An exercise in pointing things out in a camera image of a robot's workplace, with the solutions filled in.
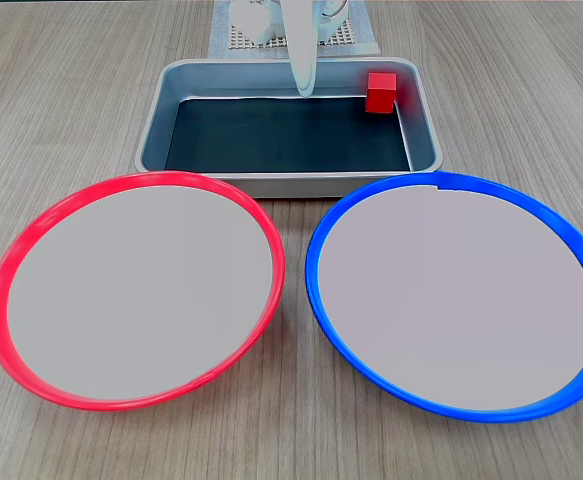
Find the black tray liner mat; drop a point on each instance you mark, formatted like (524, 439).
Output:
(281, 135)

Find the white mesh grid mat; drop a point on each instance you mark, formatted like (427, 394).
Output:
(343, 37)

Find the red cube block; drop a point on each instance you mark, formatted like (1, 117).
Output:
(381, 95)

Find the blue-rimmed round dish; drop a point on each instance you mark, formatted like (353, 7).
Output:
(471, 300)

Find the translucent white sheet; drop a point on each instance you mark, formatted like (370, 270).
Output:
(368, 35)

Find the silver metal tray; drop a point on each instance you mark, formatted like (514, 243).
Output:
(291, 186)

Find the red-rimmed round dish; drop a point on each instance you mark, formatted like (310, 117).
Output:
(1, 310)

